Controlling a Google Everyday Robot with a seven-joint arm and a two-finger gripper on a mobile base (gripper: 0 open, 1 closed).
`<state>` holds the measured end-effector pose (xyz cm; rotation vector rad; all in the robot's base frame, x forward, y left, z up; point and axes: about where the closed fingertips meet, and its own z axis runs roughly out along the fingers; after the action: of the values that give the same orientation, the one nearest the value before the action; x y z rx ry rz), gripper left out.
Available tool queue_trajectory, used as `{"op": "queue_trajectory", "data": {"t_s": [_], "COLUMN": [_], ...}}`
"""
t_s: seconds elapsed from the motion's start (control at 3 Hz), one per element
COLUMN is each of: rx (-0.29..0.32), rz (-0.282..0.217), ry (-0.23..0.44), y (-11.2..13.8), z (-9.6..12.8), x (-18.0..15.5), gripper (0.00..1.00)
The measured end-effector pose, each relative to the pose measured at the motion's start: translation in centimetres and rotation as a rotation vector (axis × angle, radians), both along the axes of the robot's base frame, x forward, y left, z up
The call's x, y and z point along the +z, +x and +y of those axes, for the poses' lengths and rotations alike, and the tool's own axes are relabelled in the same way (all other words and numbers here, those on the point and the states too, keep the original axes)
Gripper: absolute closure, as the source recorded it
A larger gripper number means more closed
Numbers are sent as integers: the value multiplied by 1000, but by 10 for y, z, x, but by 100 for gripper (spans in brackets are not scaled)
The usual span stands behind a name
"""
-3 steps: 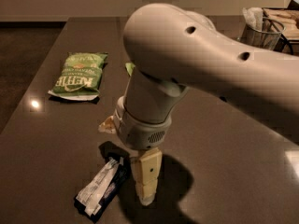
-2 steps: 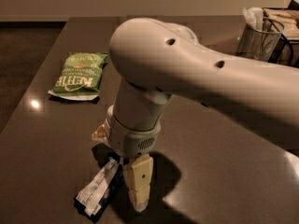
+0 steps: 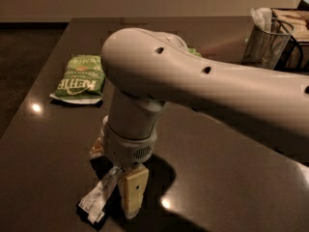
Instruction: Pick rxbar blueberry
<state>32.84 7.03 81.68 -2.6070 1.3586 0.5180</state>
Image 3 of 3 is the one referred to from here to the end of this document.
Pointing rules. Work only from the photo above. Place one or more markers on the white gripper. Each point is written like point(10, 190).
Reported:
point(126, 148)

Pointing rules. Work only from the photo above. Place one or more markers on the dark blue rxbar wrapper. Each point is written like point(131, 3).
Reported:
point(95, 206)

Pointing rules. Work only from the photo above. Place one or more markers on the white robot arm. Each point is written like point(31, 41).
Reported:
point(151, 69)

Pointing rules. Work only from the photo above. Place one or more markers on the green kettle chips bag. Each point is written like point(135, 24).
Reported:
point(82, 82)

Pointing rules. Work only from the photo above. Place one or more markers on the green chips bag back side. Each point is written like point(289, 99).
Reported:
point(194, 52)

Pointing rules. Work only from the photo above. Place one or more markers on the white packets in cup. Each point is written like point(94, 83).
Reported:
point(262, 18)

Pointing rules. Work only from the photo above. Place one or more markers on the wire mesh cup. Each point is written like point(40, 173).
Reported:
point(266, 45)

